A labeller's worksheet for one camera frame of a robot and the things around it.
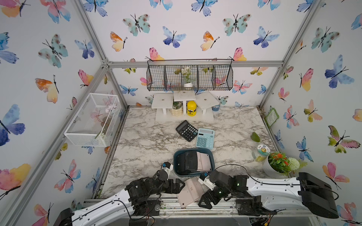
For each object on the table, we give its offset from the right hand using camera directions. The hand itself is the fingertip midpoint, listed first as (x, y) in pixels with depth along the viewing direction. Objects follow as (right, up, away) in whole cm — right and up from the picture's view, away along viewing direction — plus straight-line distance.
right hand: (204, 200), depth 73 cm
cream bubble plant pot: (-16, +50, +37) cm, 64 cm away
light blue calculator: (+4, +28, +26) cm, 39 cm away
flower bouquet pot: (+39, +18, 0) cm, 43 cm away
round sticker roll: (+36, +22, +14) cm, 45 cm away
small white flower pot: (-8, +68, +21) cm, 72 cm away
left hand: (-13, +7, +4) cm, 15 cm away
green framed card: (+57, +43, +38) cm, 81 cm away
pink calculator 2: (+1, +16, +14) cm, 21 cm away
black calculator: (-9, +34, +31) cm, 47 cm away
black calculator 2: (-9, +17, +8) cm, 21 cm away
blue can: (+15, +51, +43) cm, 68 cm away
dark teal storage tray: (+4, +21, +22) cm, 31 cm away
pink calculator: (-6, +3, +4) cm, 8 cm away
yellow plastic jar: (-6, +50, +33) cm, 60 cm away
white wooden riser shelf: (-26, +53, +31) cm, 67 cm away
